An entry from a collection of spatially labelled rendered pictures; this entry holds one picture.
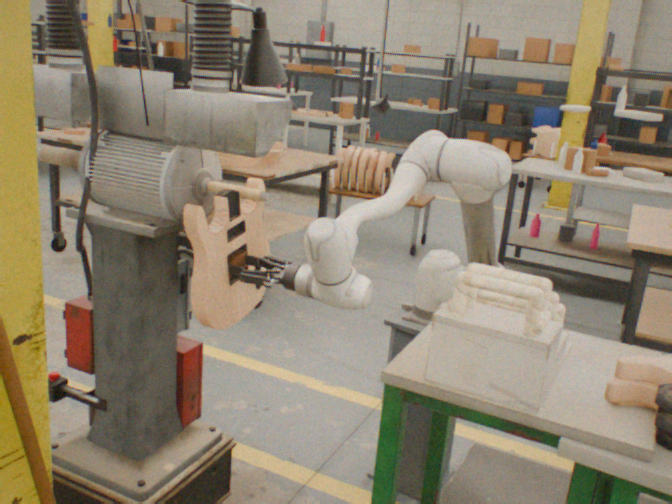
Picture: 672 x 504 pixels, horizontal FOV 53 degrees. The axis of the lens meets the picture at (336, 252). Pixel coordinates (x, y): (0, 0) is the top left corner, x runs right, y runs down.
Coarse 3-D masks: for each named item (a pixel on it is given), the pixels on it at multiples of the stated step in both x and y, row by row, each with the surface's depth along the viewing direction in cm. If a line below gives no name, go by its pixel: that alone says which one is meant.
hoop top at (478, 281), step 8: (464, 272) 154; (464, 280) 153; (472, 280) 152; (480, 280) 152; (488, 280) 151; (496, 280) 150; (504, 280) 150; (480, 288) 152; (488, 288) 151; (496, 288) 150; (504, 288) 149; (512, 288) 148; (520, 288) 148; (528, 288) 147; (536, 288) 147; (512, 296) 149; (520, 296) 148; (528, 296) 147; (536, 296) 146
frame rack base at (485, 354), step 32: (448, 320) 156; (480, 320) 156; (512, 320) 158; (448, 352) 158; (480, 352) 154; (512, 352) 150; (544, 352) 147; (448, 384) 160; (480, 384) 156; (512, 384) 152; (544, 384) 151
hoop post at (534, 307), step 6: (534, 300) 146; (540, 300) 146; (528, 306) 148; (534, 306) 147; (540, 306) 147; (528, 312) 148; (534, 312) 147; (540, 312) 147; (528, 318) 148; (534, 318) 147; (528, 324) 148; (534, 324) 148; (528, 330) 149; (528, 336) 149; (534, 336) 149
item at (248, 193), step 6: (210, 186) 199; (216, 186) 199; (222, 186) 198; (228, 186) 197; (234, 186) 197; (240, 186) 197; (216, 192) 200; (240, 192) 195; (246, 192) 194; (252, 192) 194; (258, 192) 193; (246, 198) 196; (252, 198) 194; (258, 198) 193
